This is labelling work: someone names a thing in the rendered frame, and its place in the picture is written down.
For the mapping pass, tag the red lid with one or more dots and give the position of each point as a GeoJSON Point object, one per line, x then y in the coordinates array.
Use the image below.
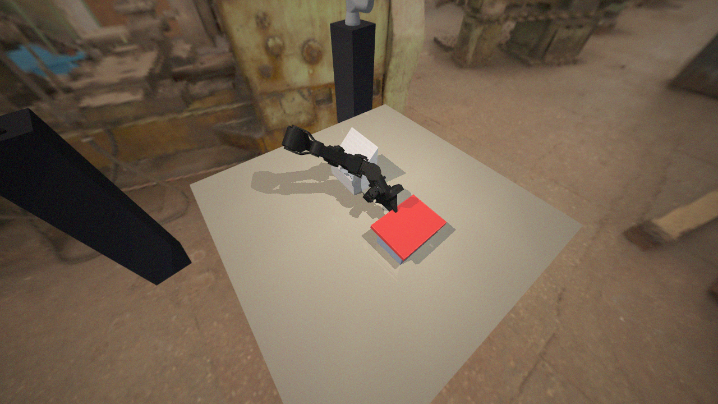
{"type": "Point", "coordinates": [409, 228]}

